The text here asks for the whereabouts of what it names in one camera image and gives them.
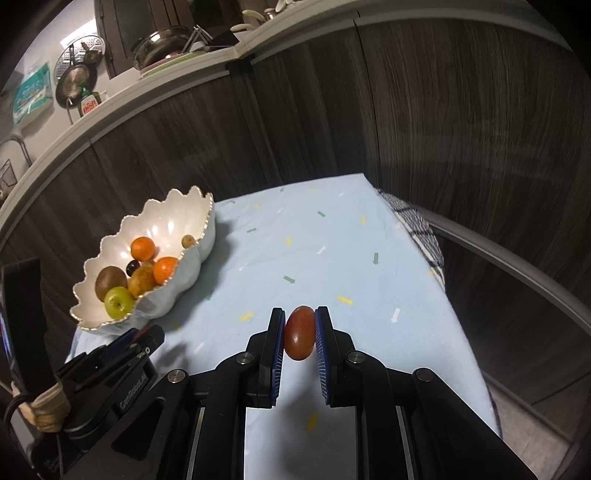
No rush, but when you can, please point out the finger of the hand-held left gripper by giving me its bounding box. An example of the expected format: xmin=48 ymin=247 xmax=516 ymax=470
xmin=129 ymin=324 xmax=166 ymax=360
xmin=95 ymin=329 xmax=140 ymax=363

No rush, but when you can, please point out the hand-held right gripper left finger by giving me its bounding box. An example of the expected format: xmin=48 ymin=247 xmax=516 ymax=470
xmin=107 ymin=308 xmax=287 ymax=480

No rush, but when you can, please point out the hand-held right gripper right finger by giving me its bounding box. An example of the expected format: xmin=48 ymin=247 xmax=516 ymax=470
xmin=314 ymin=306 xmax=533 ymax=480

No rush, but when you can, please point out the red brown jujube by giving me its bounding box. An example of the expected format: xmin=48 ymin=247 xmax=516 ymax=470
xmin=283 ymin=305 xmax=317 ymax=361

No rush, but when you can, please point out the green apple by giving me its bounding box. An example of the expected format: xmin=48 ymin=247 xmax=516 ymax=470
xmin=104 ymin=287 xmax=136 ymax=319

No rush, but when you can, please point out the yellow mango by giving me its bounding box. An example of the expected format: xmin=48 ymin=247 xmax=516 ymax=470
xmin=127 ymin=263 xmax=157 ymax=298

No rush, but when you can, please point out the brown kiwi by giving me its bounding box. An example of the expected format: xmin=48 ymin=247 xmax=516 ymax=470
xmin=95 ymin=266 xmax=129 ymax=303

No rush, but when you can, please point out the white scalloped ceramic bowl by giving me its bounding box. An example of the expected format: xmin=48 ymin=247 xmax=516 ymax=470
xmin=70 ymin=185 xmax=216 ymax=334

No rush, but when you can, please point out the orange mandarin with stem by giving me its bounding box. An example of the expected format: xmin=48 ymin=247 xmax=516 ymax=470
xmin=152 ymin=257 xmax=179 ymax=285

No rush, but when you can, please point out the small orange mandarin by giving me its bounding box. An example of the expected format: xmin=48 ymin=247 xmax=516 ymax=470
xmin=130 ymin=236 xmax=157 ymax=261

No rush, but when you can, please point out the light blue confetti tablecloth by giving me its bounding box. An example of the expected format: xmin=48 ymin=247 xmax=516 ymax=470
xmin=65 ymin=173 xmax=502 ymax=480

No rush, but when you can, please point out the black white checked cloth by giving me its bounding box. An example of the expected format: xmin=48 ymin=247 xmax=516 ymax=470
xmin=376 ymin=187 xmax=447 ymax=292

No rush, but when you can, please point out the chrome kitchen faucet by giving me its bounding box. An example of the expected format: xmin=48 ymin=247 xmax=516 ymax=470
xmin=0 ymin=135 xmax=33 ymax=169

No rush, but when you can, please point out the green dish soap bottle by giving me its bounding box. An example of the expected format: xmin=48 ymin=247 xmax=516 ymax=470
xmin=78 ymin=85 xmax=102 ymax=118

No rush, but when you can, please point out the kitchen counter with wooden doors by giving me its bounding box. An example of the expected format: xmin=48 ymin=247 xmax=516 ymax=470
xmin=0 ymin=0 xmax=591 ymax=416

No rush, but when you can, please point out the hanging teal plastic packet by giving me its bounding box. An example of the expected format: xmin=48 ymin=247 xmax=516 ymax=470
xmin=10 ymin=62 xmax=54 ymax=125

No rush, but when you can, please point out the dark framed window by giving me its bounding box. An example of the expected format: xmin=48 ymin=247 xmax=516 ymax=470
xmin=95 ymin=0 xmax=245 ymax=77

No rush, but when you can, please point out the black wire sink basket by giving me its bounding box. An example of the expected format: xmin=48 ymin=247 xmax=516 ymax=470
xmin=0 ymin=159 xmax=17 ymax=199

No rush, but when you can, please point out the grey metal rail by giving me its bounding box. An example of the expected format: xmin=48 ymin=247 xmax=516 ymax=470
xmin=418 ymin=215 xmax=591 ymax=325

